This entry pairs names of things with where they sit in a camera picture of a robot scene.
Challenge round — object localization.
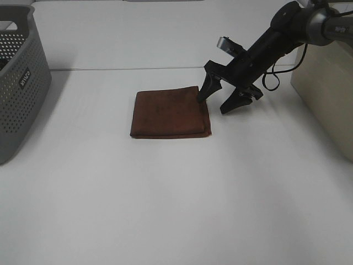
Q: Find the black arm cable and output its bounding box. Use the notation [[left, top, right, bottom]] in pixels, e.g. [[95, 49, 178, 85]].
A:
[[261, 5, 353, 92]]

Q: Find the grey perforated plastic basket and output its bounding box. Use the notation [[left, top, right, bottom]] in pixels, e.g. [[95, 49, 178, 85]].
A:
[[1, 4, 52, 164]]

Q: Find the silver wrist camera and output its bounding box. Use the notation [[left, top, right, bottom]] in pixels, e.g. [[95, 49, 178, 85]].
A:
[[217, 36, 244, 57]]

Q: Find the brown towel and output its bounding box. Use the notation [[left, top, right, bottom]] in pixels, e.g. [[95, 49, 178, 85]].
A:
[[130, 86, 211, 139]]

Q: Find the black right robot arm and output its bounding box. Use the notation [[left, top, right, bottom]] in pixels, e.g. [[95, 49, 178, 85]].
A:
[[197, 1, 352, 114]]

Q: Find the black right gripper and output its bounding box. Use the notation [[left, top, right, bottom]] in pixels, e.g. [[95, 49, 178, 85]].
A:
[[196, 51, 262, 114]]

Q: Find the beige storage box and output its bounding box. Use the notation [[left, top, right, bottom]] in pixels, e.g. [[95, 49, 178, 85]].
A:
[[291, 41, 352, 161]]

